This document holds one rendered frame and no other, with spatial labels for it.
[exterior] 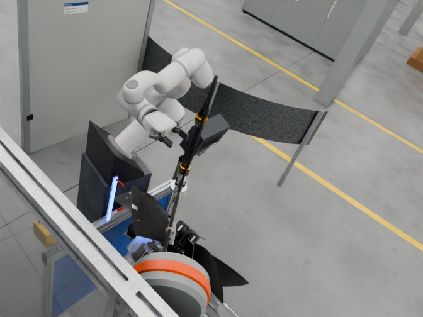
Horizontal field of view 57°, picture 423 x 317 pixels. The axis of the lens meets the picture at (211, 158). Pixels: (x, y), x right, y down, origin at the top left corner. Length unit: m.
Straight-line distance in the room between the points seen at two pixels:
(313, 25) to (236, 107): 4.37
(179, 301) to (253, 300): 2.43
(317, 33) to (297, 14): 0.50
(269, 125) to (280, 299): 1.48
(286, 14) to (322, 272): 5.31
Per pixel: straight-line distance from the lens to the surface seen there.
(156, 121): 1.48
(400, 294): 3.98
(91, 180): 2.36
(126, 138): 2.20
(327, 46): 7.58
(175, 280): 0.70
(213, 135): 2.26
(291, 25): 7.77
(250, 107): 3.43
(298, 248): 3.64
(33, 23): 3.06
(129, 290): 0.57
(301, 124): 3.63
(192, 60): 1.71
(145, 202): 1.55
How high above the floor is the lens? 2.54
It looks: 39 degrees down
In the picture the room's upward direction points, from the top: 21 degrees clockwise
